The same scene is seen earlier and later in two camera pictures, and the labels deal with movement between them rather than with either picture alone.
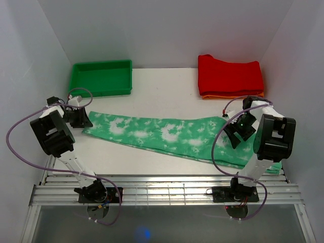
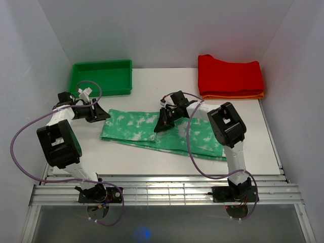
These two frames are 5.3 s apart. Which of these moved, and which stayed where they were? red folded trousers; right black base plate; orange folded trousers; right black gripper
Moved: right black gripper
Stayed: right black base plate; red folded trousers; orange folded trousers
